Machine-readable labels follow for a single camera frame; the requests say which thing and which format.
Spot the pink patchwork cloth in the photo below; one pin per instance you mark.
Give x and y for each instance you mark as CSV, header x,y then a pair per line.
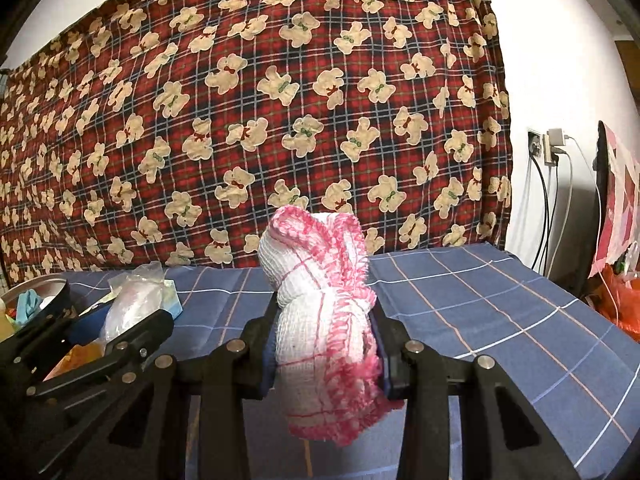
x,y
622,200

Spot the blue checked bedsheet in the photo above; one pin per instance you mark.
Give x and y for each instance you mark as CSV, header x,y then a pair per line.
x,y
500,320

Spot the white pink-edged cloth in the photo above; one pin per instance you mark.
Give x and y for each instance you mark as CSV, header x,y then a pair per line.
x,y
320,310

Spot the wall socket with chargers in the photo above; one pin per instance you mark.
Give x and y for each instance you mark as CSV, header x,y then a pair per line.
x,y
555,145

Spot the white cotton roll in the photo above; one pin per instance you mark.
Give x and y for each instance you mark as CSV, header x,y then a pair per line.
x,y
130,305

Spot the round metal tin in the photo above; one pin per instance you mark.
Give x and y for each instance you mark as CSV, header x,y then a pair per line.
x,y
60,295

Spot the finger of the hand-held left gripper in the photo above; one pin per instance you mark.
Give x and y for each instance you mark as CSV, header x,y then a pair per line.
x,y
140,340
30,335

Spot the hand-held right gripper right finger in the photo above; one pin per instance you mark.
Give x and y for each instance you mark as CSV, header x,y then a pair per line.
x,y
392,370

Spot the orange plastic bag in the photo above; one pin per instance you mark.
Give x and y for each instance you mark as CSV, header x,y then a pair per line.
x,y
620,300

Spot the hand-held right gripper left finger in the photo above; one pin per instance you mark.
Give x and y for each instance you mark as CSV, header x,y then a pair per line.
x,y
268,370

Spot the bear print plaid blanket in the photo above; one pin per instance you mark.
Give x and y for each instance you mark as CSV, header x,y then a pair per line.
x,y
250,110

